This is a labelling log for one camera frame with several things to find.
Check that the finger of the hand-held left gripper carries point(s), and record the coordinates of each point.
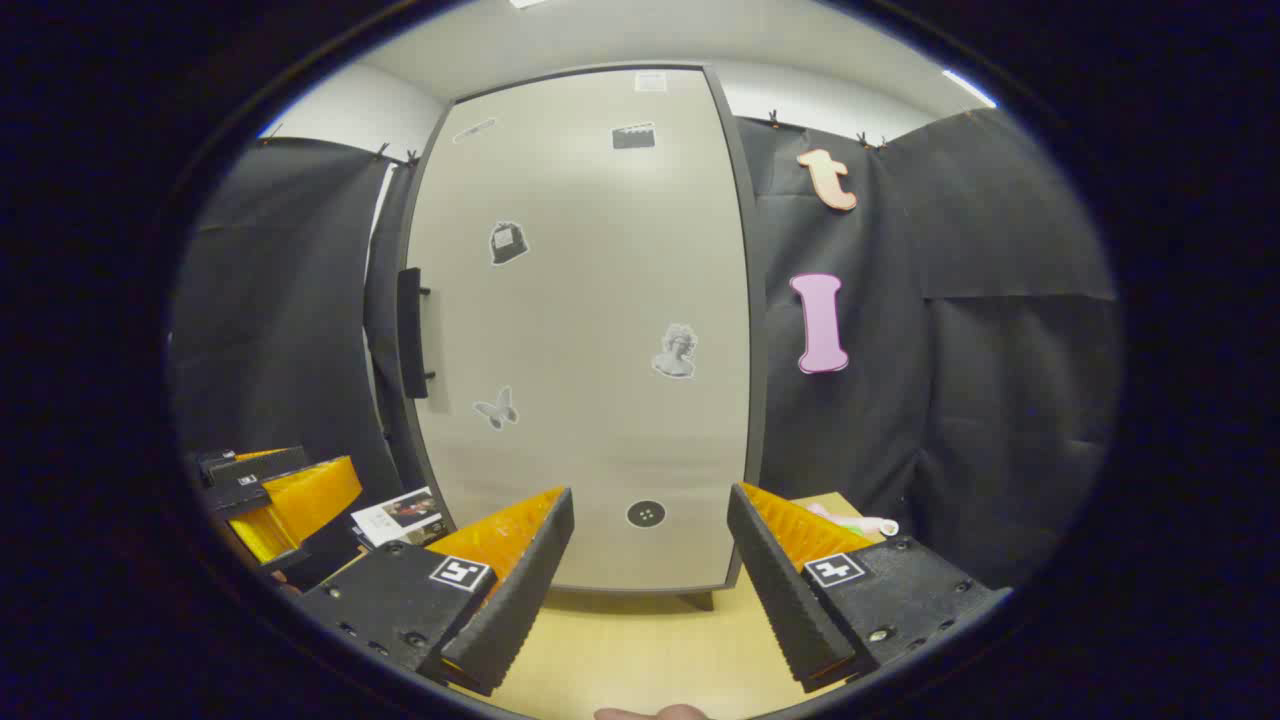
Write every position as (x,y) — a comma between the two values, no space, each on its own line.
(300,505)
(260,466)

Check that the pink and green plush toy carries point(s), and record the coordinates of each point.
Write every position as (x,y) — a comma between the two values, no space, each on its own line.
(870,523)

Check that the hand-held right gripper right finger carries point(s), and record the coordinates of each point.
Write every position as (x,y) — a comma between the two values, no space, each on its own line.
(785,600)

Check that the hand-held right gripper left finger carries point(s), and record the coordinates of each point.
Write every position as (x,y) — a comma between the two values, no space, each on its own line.
(520,600)

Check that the stack of books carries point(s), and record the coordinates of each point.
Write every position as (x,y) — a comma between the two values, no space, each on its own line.
(395,517)

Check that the beige cabinet door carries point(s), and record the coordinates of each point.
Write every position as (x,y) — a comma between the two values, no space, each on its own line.
(580,330)

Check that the black backdrop cloth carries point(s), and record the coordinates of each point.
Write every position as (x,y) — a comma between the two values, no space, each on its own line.
(1000,400)

